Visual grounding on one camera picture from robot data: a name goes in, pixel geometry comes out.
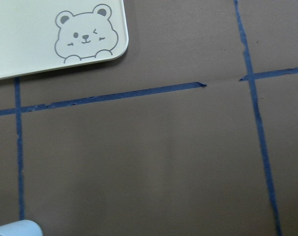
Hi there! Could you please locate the light blue plastic cup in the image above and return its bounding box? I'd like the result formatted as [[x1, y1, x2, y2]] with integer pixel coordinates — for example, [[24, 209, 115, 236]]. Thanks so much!
[[0, 220, 43, 236]]

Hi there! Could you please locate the cream bear tray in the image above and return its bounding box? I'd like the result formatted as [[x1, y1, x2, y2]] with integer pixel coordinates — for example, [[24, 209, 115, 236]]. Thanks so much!
[[0, 0, 129, 80]]

